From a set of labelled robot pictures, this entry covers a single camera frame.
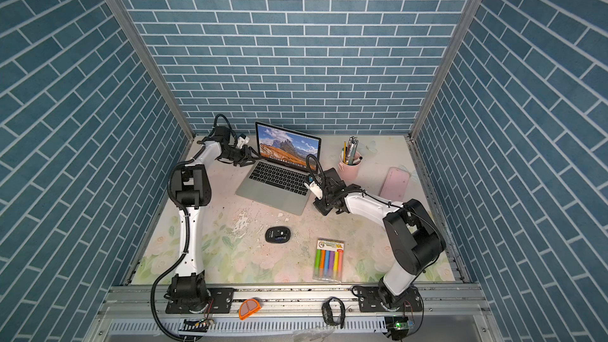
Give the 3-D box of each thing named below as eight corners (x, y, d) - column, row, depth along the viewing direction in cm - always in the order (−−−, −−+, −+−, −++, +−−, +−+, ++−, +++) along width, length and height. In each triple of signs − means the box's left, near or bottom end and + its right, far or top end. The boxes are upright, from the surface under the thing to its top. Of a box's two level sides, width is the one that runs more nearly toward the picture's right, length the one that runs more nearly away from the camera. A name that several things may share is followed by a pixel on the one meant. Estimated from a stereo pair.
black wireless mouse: (265, 243, 88) (264, 240, 85) (267, 229, 91) (266, 225, 88) (290, 243, 88) (289, 240, 85) (291, 229, 91) (290, 226, 89)
